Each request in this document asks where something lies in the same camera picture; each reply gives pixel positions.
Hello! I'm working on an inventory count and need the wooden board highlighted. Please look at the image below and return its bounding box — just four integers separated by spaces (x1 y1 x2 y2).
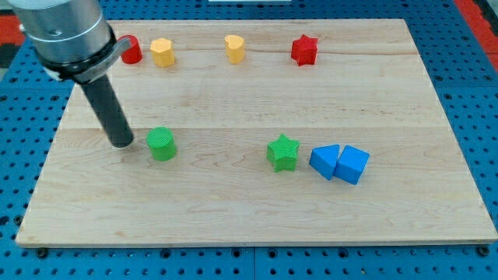
16 19 497 248

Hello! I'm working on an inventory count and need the green cylinder block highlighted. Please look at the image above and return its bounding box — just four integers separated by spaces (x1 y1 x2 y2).
146 127 177 161

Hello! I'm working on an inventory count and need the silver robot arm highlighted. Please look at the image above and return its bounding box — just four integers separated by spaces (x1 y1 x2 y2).
9 0 132 84

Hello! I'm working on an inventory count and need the red star block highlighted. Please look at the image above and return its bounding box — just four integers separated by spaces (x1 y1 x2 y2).
291 34 318 66

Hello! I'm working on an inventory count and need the yellow heart block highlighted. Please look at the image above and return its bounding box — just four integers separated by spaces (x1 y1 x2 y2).
224 34 245 65

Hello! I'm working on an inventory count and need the blue cube block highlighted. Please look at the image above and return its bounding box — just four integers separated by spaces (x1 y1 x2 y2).
334 145 370 185

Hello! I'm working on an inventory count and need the blue triangle block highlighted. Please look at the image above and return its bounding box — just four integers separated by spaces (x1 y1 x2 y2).
309 145 340 180

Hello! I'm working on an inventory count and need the red cylinder block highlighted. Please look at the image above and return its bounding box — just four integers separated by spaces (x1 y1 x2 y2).
118 35 142 65

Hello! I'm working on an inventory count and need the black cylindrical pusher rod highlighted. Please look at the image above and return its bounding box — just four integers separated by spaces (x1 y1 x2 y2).
81 75 134 148

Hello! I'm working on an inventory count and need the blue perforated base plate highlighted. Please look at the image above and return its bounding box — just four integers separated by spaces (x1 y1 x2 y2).
1 0 497 279

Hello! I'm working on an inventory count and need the yellow hexagon block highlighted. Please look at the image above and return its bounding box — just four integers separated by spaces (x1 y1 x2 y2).
150 38 175 68

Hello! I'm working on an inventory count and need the green star block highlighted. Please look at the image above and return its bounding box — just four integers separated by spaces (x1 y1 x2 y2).
266 134 300 173

